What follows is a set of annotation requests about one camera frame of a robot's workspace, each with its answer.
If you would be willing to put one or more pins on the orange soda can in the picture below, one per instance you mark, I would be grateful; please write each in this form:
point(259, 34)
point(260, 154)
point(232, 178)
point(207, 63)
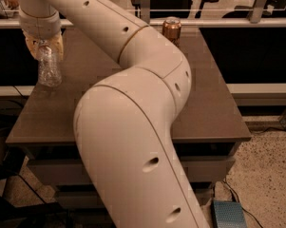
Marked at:
point(171, 29)

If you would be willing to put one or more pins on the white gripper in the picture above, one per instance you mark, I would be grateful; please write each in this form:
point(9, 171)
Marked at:
point(39, 27)

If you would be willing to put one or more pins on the metal rail post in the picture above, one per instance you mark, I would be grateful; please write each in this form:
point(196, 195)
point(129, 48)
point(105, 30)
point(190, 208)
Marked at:
point(145, 10)
point(255, 13)

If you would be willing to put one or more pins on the clear plastic water bottle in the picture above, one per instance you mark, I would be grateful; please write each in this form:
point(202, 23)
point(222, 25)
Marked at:
point(49, 73)

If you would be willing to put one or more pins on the metal rail post middle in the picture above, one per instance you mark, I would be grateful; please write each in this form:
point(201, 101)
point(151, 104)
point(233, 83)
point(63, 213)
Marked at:
point(145, 10)

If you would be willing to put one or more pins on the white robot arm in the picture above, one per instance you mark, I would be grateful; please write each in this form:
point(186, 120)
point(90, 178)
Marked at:
point(122, 124)

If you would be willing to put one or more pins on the metal rail post right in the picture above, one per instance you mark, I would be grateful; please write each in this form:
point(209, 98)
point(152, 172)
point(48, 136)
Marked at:
point(255, 13)

